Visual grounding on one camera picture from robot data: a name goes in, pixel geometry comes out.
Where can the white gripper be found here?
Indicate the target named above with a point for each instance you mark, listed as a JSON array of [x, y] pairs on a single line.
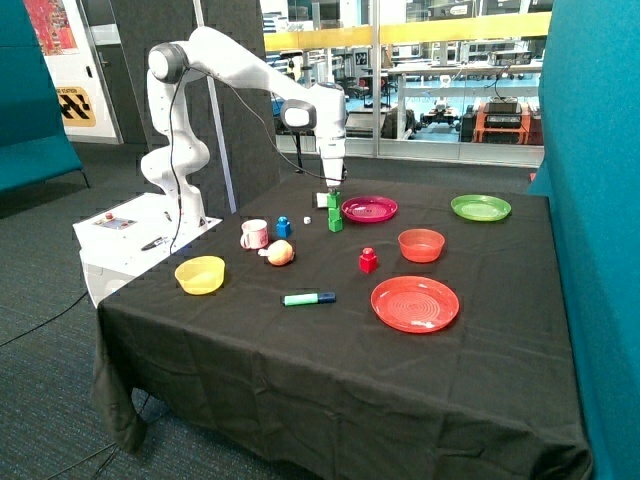
[[332, 152]]

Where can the green block front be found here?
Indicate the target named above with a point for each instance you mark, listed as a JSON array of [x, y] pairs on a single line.
[[334, 201]]

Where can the small green block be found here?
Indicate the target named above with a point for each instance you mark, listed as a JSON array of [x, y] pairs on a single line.
[[334, 215]]

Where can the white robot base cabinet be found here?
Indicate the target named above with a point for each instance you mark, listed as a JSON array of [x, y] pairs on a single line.
[[111, 241]]

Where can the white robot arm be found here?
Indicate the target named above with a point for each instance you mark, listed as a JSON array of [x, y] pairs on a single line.
[[208, 52]]

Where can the green block middle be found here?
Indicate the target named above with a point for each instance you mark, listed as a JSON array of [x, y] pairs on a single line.
[[335, 225]]

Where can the magenta plastic plate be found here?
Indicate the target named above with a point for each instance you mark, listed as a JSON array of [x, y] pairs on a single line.
[[369, 209]]

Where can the blue block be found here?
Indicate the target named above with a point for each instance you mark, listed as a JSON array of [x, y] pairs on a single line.
[[283, 227]]

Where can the red block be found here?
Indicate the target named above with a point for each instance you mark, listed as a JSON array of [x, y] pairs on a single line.
[[368, 260]]

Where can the peach toy fruit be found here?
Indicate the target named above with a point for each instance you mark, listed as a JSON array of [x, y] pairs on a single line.
[[279, 253]]

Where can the pink mug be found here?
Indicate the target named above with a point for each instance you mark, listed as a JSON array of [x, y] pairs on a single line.
[[254, 234]]

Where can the orange plastic bowl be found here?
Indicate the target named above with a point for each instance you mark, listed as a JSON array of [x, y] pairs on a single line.
[[421, 245]]

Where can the green highlighter marker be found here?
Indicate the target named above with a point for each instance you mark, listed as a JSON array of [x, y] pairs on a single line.
[[308, 299]]

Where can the red plastic plate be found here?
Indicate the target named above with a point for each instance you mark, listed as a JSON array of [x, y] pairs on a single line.
[[414, 304]]

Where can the green plastic plate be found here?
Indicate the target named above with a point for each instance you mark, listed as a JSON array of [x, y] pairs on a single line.
[[480, 208]]

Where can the black tablecloth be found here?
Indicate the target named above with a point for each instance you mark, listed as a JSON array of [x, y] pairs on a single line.
[[332, 388]]

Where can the yellow plastic bowl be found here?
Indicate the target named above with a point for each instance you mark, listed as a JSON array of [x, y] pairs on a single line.
[[201, 275]]

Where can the black pen on cabinet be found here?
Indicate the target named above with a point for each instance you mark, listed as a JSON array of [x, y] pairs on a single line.
[[153, 244]]

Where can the teal partition right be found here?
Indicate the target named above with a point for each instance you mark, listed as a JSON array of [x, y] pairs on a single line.
[[589, 97]]

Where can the teal sofa left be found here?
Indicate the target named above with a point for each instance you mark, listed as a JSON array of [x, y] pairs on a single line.
[[34, 145]]

